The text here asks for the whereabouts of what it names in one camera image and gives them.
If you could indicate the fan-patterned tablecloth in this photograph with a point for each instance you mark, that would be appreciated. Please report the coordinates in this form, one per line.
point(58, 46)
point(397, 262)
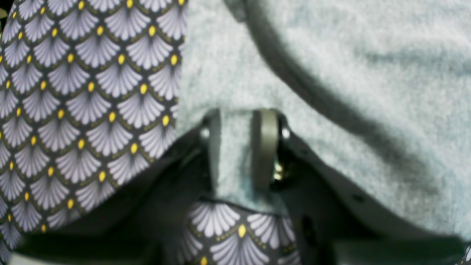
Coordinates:
point(89, 97)

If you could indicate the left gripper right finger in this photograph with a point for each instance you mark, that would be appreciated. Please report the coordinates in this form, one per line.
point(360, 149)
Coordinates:
point(335, 222)

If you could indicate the grey T-shirt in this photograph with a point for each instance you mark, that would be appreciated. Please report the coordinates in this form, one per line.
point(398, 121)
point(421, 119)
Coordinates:
point(379, 89)

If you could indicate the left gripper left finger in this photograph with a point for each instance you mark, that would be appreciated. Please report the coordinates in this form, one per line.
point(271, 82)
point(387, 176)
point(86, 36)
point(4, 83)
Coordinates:
point(141, 222)

